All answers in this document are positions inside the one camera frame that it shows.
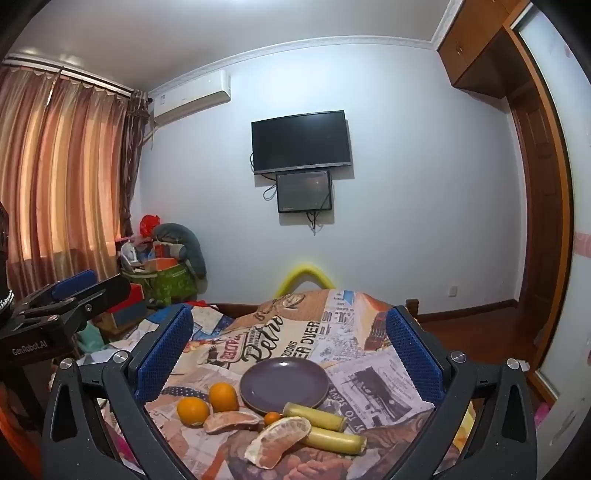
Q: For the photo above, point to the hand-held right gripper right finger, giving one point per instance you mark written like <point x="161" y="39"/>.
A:
<point x="413" y="355"/>

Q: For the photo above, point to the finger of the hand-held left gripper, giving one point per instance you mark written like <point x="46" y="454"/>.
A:
<point x="108" y="288"/>
<point x="76" y="282"/>

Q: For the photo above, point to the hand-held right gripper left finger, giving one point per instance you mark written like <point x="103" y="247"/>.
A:
<point x="164" y="355"/>

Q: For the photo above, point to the orange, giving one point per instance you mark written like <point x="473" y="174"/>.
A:
<point x="193" y="410"/>
<point x="224" y="397"/>

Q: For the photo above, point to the pink sweet potato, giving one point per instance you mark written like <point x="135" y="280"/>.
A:
<point x="231" y="422"/>

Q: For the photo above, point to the yellow banana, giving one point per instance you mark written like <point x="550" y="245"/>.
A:
<point x="337" y="441"/>
<point x="314" y="417"/>

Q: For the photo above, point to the purple plate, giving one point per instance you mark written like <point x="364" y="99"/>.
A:
<point x="281" y="383"/>

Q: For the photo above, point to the small tangerine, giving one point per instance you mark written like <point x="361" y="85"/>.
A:
<point x="272" y="418"/>

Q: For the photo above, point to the peeled pomelo segment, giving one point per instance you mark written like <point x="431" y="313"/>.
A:
<point x="277" y="441"/>

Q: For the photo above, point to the red box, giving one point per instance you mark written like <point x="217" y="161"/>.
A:
<point x="135" y="295"/>

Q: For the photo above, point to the orange box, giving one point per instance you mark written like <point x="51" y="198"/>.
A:
<point x="161" y="264"/>

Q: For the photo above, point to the green bag with clutter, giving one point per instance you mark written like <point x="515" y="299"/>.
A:
<point x="171" y="284"/>

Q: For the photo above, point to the red plastic bag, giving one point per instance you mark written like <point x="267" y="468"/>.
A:
<point x="148" y="225"/>

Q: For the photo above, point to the grey plush pillow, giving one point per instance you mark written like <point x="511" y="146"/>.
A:
<point x="194" y="249"/>

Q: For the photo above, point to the orange curtain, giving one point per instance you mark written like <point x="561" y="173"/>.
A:
<point x="60" y="175"/>

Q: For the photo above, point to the printed newspaper-pattern blanket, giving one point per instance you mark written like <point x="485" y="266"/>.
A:
<point x="277" y="332"/>

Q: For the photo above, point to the brown patterned curtain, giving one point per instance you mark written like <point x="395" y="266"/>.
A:
<point x="131" y="161"/>

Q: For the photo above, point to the yellow foam loop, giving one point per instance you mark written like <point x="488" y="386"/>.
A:
<point x="302" y="269"/>

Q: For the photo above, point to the white air conditioner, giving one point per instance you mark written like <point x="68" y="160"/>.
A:
<point x="194" y="101"/>

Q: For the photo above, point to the brown wooden door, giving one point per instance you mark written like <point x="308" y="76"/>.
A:
<point x="535" y="184"/>

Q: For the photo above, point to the wooden overhead cabinet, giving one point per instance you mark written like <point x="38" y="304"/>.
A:
<point x="475" y="41"/>

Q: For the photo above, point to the wooden bed frame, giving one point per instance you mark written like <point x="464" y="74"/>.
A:
<point x="413" y="307"/>

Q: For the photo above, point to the small black wall monitor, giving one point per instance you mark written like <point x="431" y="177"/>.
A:
<point x="304" y="191"/>

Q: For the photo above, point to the pink wall sticker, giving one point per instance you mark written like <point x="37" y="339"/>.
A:
<point x="582" y="243"/>

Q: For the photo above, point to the white curtain rail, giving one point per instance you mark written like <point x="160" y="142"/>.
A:
<point x="69" y="69"/>

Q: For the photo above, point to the black wall television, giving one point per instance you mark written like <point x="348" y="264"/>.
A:
<point x="300" y="141"/>

